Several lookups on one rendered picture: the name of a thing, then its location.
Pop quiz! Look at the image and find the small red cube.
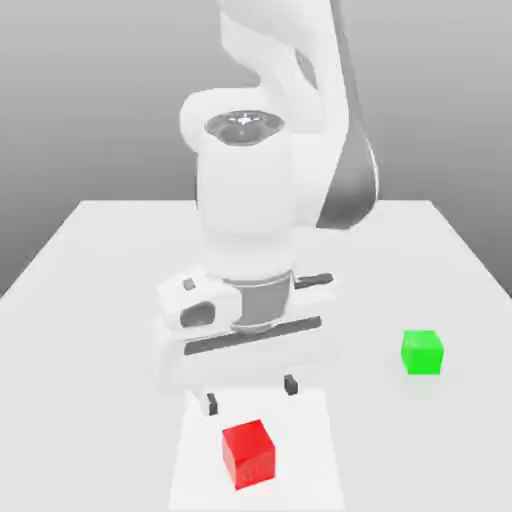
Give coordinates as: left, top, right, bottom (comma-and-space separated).
221, 418, 277, 492

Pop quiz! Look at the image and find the small green cube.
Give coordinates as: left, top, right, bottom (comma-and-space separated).
400, 329, 446, 376

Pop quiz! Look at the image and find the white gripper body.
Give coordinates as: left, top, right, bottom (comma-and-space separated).
153, 288, 342, 397

